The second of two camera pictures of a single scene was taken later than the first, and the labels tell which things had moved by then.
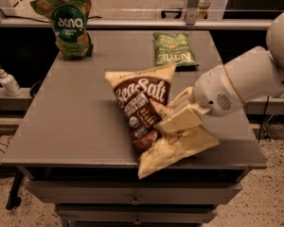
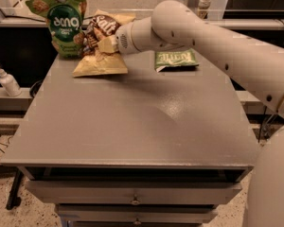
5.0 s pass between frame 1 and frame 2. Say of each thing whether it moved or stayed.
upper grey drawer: stayed
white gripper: moved
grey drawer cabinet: stayed
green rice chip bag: stayed
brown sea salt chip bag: moved
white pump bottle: stayed
